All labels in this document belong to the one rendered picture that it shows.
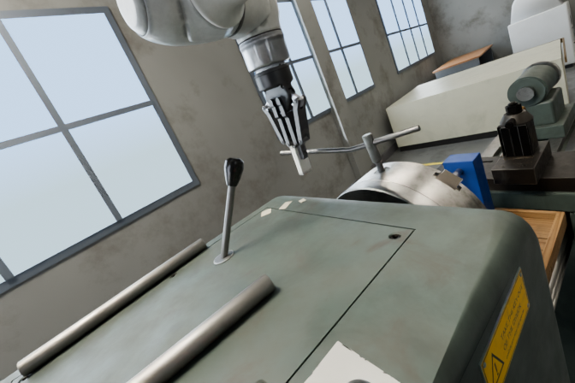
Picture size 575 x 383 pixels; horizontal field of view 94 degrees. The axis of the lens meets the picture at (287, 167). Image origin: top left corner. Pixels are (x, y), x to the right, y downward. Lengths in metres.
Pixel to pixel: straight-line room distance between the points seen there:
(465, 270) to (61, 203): 2.06
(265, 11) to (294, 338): 0.48
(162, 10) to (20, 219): 1.84
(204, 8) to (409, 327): 0.40
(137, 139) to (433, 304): 2.12
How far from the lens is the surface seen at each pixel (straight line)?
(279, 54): 0.54
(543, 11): 7.32
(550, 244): 0.90
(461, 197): 0.58
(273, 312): 0.32
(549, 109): 1.62
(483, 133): 4.42
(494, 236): 0.33
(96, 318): 0.54
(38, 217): 2.13
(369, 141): 0.58
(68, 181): 2.13
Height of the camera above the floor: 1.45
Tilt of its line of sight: 12 degrees down
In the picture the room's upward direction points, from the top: 24 degrees counter-clockwise
